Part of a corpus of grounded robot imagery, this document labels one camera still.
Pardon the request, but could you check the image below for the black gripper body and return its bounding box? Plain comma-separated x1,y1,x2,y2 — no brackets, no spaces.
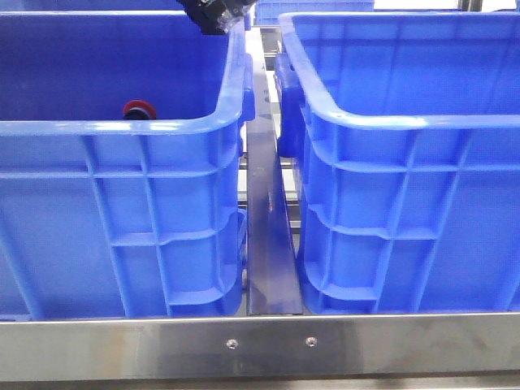
179,0,256,35

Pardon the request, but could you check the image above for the red push button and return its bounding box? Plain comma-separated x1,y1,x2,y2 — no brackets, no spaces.
123,99,157,120

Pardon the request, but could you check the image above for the blue bin background tall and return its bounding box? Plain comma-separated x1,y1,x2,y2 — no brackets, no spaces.
254,0,375,25

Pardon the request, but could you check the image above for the blue plastic destination bin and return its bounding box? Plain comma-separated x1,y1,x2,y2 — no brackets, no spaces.
275,11,519,314

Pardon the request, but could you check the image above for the blue plastic source bin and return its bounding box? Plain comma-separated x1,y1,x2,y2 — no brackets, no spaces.
1,11,254,322

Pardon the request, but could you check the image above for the steel roller rack frame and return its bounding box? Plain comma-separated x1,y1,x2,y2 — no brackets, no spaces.
1,313,519,382

